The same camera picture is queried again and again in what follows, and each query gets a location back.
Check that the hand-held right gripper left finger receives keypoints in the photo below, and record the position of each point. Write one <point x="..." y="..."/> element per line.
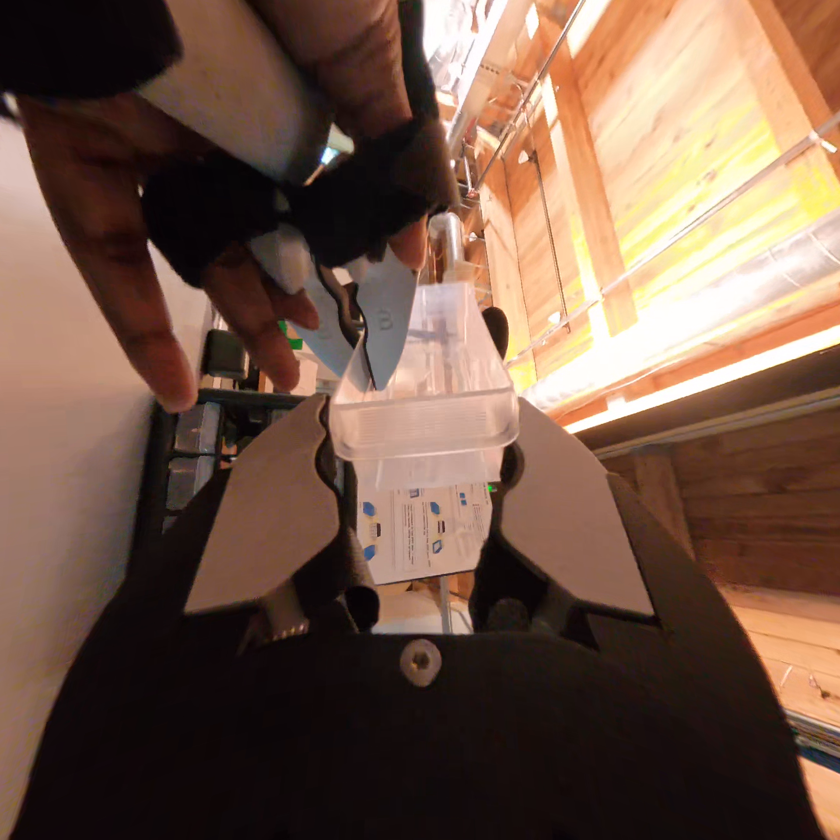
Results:
<point x="262" y="518"/>

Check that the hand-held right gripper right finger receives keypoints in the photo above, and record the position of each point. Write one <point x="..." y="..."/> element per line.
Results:
<point x="577" y="525"/>

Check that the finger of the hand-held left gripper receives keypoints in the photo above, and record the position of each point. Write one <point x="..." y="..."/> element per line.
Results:
<point x="390" y="315"/>
<point x="331" y="341"/>

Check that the rows of clear cabinet drawers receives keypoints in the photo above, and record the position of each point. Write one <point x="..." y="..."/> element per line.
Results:
<point x="197" y="430"/>

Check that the clear plastic drawer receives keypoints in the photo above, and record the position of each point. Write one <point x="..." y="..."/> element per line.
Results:
<point x="426" y="420"/>

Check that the black drawer cabinet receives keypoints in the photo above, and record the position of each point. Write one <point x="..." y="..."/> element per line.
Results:
<point x="157" y="420"/>

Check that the black oval object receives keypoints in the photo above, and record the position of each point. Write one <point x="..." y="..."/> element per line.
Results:
<point x="495" y="331"/>

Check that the black computer monitor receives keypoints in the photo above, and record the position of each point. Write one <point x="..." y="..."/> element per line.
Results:
<point x="226" y="358"/>

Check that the instruction poster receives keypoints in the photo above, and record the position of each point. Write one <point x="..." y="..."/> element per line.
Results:
<point x="420" y="538"/>

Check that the bright light strip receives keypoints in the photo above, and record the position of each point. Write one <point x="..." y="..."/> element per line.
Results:
<point x="689" y="380"/>

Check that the silver ventilation duct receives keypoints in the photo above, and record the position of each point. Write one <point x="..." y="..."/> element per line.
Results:
<point x="754" y="275"/>

